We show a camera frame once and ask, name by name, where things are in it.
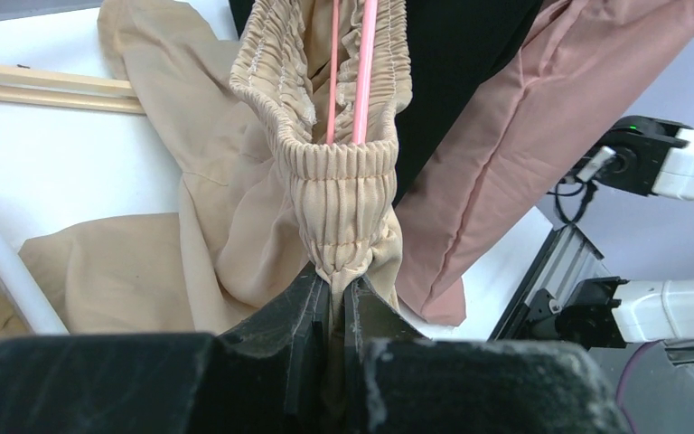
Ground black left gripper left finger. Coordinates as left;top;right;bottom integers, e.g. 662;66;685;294
0;266;330;433

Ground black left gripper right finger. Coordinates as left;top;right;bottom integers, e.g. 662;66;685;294
343;278;629;433

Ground beige shorts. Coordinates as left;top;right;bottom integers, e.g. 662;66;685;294
19;1;402;334

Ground thin pink wire hanger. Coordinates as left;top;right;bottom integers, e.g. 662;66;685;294
325;0;380;146

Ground black shorts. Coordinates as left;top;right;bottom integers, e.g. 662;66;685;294
228;0;546;205

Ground pink shorts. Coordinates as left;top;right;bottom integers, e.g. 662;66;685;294
396;0;694;326

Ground white plastic basket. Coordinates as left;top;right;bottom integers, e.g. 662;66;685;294
0;233;68;335

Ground wooden clothes rack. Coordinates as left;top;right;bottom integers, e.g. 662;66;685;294
0;65;144;114

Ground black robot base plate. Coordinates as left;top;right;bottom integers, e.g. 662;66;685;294
490;226;609;340

